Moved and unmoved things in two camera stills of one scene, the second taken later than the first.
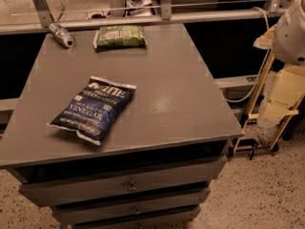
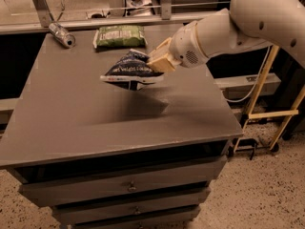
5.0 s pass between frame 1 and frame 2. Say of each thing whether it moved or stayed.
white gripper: moved
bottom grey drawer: stayed
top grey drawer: stayed
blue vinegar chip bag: moved
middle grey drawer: stayed
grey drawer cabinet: stayed
